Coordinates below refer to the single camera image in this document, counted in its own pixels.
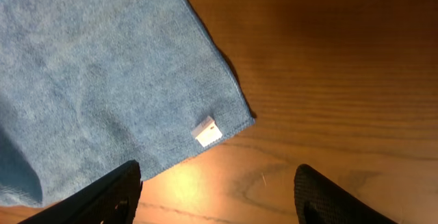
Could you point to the blue microfiber cloth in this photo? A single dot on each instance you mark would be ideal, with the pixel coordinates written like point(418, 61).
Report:
point(87, 85)

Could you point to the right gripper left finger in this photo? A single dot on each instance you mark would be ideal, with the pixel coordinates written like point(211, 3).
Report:
point(112, 199)

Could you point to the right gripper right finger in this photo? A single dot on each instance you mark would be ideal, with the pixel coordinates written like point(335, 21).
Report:
point(319, 200)

